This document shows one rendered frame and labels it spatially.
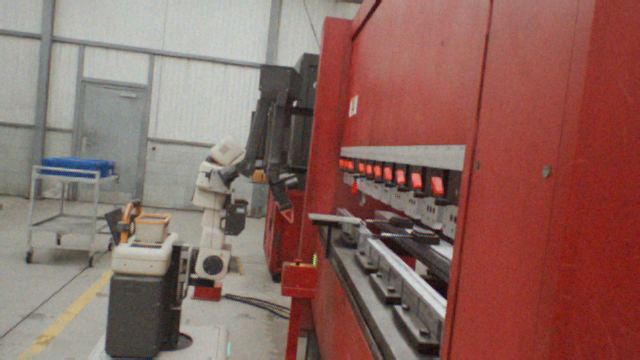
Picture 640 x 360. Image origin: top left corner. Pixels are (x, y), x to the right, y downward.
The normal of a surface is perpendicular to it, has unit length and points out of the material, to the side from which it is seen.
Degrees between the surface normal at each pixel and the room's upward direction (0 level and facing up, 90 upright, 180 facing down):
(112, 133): 90
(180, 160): 90
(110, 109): 90
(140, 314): 90
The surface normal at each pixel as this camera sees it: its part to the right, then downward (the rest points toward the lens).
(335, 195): 0.08, 0.06
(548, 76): -0.99, -0.10
